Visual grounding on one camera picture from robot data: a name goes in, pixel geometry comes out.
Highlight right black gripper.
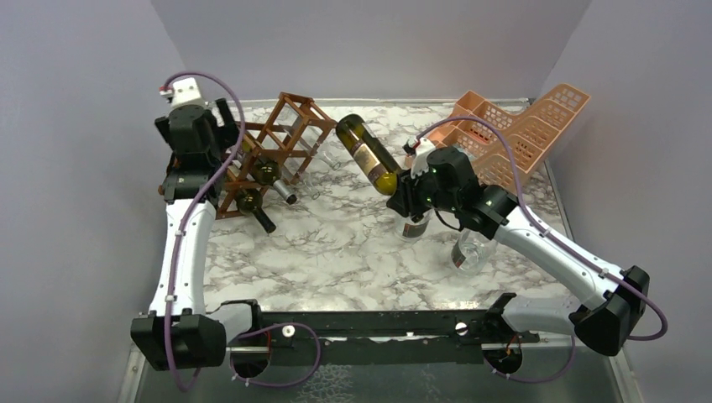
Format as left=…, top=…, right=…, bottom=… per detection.
left=387, top=161, right=459, bottom=217

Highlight clear bottle with label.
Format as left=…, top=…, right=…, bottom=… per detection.
left=395, top=212, right=432, bottom=242

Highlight olive wine bottle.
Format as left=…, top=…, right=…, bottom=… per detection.
left=336, top=113, right=401, bottom=196

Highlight dark green wine bottle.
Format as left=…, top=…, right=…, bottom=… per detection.
left=249, top=154, right=297, bottom=205

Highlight green wine bottle cream label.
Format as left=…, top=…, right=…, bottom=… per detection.
left=235, top=188, right=276, bottom=234

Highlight clear bottle silver cap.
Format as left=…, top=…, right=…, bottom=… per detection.
left=275, top=108, right=342, bottom=170

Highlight clear bottle pink cap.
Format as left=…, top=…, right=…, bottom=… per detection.
left=450, top=229, right=499, bottom=275

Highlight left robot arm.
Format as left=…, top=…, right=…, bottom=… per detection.
left=130, top=98, right=264, bottom=371

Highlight brown wooden wine rack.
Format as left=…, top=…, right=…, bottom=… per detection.
left=158, top=92, right=338, bottom=220

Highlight peach plastic tiered basket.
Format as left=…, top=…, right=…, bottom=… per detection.
left=427, top=83, right=590, bottom=192

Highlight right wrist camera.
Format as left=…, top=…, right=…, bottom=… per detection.
left=403, top=137, right=437, bottom=179

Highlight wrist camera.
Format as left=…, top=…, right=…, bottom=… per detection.
left=159, top=77, right=207, bottom=109
left=403, top=137, right=437, bottom=179

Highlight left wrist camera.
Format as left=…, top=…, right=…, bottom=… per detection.
left=159, top=77, right=207, bottom=109

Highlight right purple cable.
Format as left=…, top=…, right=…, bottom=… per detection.
left=414, top=115, right=668, bottom=385

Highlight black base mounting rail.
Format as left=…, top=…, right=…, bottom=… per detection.
left=227, top=308, right=539, bottom=366

